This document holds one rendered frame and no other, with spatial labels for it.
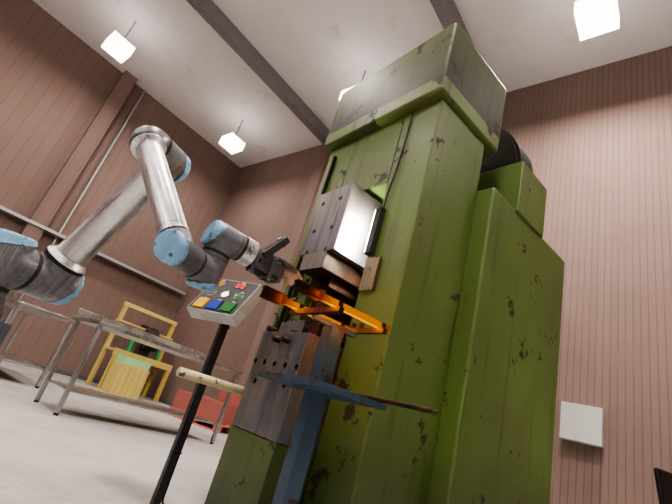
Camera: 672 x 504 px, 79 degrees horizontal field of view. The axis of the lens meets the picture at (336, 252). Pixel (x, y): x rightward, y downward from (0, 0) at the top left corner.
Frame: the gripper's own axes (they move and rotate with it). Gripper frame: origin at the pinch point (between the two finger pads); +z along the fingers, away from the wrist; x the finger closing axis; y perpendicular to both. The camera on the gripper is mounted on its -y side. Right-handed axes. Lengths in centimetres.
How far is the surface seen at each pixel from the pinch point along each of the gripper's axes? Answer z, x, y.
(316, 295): 0.4, 13.4, 7.3
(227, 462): 31, -50, 72
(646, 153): 439, -16, -393
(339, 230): 33, -35, -43
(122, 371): 169, -746, 95
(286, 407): 29, -21, 43
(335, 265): 41, -39, -27
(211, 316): 16, -97, 14
